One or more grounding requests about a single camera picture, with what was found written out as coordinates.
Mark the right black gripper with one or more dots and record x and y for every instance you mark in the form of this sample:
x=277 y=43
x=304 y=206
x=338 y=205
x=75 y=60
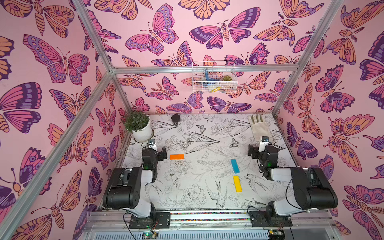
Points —
x=253 y=151

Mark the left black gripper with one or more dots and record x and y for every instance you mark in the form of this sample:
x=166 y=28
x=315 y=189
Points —
x=162 y=153

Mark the orange building block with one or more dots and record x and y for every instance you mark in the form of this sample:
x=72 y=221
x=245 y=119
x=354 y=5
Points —
x=177 y=157

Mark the teal building block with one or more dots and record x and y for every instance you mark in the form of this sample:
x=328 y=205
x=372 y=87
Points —
x=235 y=166

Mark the yellow building block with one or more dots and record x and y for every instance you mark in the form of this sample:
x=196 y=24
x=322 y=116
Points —
x=237 y=184

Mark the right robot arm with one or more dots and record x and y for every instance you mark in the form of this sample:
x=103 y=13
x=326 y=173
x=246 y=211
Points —
x=308 y=188

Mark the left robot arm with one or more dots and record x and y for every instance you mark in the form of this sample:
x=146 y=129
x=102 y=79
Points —
x=126 y=187

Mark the white work glove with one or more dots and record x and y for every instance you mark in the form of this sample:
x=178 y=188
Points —
x=259 y=127

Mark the potted green plant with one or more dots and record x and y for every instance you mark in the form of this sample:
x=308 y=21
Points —
x=139 y=125

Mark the small dark jar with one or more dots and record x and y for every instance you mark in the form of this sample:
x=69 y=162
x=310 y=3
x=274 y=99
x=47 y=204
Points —
x=176 y=119

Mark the yellow item in basket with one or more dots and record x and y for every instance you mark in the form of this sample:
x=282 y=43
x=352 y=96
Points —
x=215 y=89

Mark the small green plant in basket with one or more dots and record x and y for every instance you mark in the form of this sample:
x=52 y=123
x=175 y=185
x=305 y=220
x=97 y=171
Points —
x=227 y=78

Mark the blue toy in basket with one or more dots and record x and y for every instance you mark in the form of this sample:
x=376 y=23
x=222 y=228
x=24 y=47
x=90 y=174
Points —
x=208 y=80

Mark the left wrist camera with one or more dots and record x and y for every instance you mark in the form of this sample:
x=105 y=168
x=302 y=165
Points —
x=152 y=144

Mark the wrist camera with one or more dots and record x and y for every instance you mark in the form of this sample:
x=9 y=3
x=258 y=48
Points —
x=152 y=144
x=265 y=140

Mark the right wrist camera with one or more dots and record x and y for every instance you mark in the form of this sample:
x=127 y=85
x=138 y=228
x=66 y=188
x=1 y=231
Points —
x=265 y=140

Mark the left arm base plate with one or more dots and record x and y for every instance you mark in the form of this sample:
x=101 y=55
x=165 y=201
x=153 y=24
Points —
x=150 y=220

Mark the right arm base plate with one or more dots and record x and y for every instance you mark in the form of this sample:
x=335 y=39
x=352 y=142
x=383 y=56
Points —
x=270 y=220

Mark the white wire basket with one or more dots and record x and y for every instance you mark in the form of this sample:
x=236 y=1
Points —
x=215 y=72

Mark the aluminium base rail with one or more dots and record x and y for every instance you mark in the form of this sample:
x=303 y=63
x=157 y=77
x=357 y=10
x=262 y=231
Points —
x=229 y=224

